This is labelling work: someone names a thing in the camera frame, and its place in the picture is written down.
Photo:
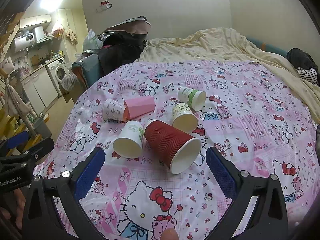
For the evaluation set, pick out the fingertip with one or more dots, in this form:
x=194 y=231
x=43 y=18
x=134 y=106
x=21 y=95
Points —
x=169 y=234

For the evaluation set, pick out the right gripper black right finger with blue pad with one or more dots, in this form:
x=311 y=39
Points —
x=257 y=210

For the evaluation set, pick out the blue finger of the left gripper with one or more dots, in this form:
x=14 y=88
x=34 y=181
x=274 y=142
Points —
x=18 y=139

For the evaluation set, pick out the white paper cup green leaf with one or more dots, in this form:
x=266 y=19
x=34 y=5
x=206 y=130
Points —
x=129 y=142

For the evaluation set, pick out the cream yellow duvet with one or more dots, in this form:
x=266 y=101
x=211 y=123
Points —
x=226 y=44

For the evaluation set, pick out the white plastic bag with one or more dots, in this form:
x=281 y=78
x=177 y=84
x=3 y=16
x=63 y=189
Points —
x=91 y=41

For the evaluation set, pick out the white kitchen cabinet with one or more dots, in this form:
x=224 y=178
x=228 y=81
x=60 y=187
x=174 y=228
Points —
x=39 y=89

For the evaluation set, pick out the teal chair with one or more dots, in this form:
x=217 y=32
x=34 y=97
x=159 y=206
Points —
x=88 y=70

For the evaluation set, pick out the black bag pile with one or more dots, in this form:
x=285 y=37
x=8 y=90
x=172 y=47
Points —
x=122 y=43

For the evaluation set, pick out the black striped clothes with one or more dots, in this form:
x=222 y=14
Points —
x=304 y=65

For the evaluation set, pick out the white cup kitty print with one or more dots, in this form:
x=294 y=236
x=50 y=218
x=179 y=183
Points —
x=113 y=110

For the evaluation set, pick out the white washing machine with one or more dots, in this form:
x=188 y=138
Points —
x=57 y=70

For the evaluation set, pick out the red corrugated paper cup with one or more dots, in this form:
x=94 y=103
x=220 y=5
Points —
x=177 y=149

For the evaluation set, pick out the white cup green band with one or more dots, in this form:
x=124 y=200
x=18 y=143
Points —
x=195 y=99

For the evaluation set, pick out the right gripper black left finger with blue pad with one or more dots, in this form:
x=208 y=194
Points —
x=41 y=219

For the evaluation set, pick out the yellow wooden rack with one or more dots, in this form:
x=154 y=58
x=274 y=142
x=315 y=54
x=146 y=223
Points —
x=9 y=128

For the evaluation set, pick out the white water heater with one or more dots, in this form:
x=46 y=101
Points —
x=22 y=42

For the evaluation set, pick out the pink paper cup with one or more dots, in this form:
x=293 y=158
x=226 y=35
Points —
x=138 y=106

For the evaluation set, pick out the pink hello kitty bedsheet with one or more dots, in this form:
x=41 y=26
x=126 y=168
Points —
x=250 y=116

